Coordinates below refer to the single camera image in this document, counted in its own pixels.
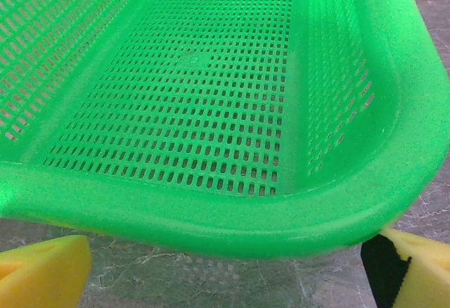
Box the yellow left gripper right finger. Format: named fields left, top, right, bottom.
left=361, top=227, right=450, bottom=308

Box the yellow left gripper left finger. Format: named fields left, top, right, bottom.
left=0, top=234, right=94, bottom=308

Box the green perforated plastic basket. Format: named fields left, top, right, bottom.
left=0, top=0, right=443, bottom=260

